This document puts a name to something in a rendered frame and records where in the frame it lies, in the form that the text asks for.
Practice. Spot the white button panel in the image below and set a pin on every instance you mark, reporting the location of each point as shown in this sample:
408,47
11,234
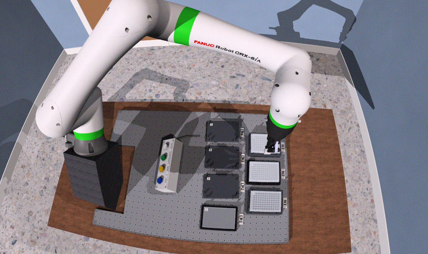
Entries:
170,163

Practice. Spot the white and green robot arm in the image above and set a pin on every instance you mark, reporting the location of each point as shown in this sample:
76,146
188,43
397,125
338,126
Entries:
74,110

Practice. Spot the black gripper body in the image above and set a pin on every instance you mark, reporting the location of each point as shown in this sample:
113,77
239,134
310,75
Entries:
275,138

